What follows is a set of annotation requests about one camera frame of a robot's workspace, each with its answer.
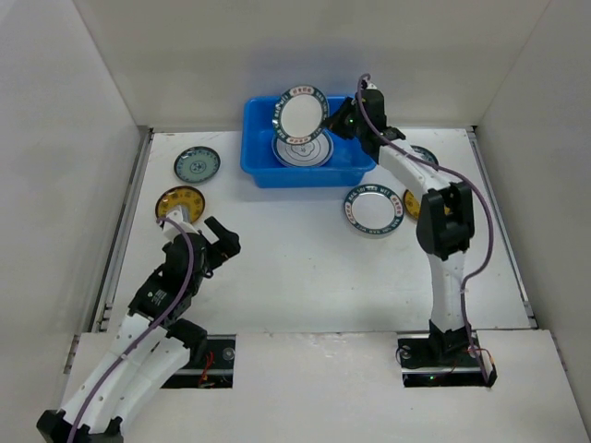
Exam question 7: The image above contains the white plate thin green rim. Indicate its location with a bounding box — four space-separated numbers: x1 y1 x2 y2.
271 133 333 168

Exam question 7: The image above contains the yellow patterned plate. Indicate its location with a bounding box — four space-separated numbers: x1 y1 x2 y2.
403 189 420 221
154 186 206 224

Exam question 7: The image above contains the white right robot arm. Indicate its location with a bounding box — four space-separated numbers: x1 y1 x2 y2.
323 87 475 369

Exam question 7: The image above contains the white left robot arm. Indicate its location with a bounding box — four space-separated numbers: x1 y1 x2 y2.
36 209 241 442

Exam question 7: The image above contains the blue plastic bin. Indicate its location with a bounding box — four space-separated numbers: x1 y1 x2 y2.
240 95 376 188

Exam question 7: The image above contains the celadon blue pattern plate right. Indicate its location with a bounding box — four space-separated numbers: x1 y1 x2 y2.
411 145 440 166

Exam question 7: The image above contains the celadon blue pattern plate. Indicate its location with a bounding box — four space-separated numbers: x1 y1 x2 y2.
174 146 221 184
411 145 440 166

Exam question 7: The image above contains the celadon blue pattern plate left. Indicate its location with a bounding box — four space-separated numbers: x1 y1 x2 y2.
174 146 221 184

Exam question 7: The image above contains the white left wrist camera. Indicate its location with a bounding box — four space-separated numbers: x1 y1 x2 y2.
158 205 199 240

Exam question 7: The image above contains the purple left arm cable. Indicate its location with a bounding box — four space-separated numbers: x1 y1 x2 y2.
68 217 198 443

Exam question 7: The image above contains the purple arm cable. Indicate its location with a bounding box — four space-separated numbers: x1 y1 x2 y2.
355 72 498 384
68 217 198 443

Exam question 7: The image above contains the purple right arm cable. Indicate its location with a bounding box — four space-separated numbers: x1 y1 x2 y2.
355 72 498 384

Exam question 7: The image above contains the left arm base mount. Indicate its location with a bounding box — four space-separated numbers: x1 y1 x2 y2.
163 321 236 389

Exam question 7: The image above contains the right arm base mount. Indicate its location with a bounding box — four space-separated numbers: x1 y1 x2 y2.
395 332 498 389

